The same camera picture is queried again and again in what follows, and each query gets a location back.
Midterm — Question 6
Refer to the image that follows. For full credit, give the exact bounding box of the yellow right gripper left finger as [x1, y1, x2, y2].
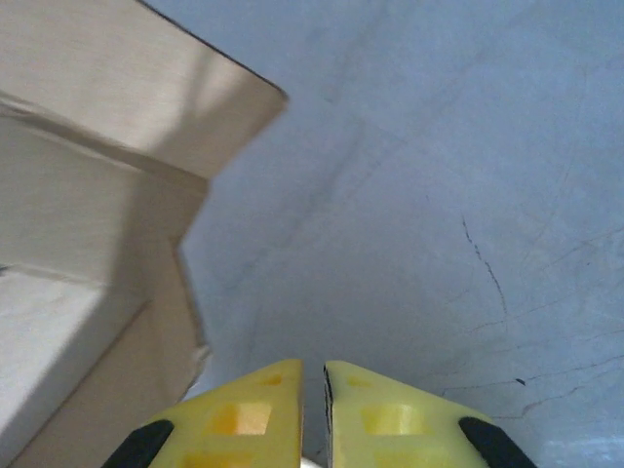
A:
[102, 359, 304, 468]

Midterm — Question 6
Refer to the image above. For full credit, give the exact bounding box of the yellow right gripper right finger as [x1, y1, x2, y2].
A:
[323, 360, 536, 468]

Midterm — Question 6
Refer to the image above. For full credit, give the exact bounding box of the brown cardboard box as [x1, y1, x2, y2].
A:
[0, 0, 290, 468]

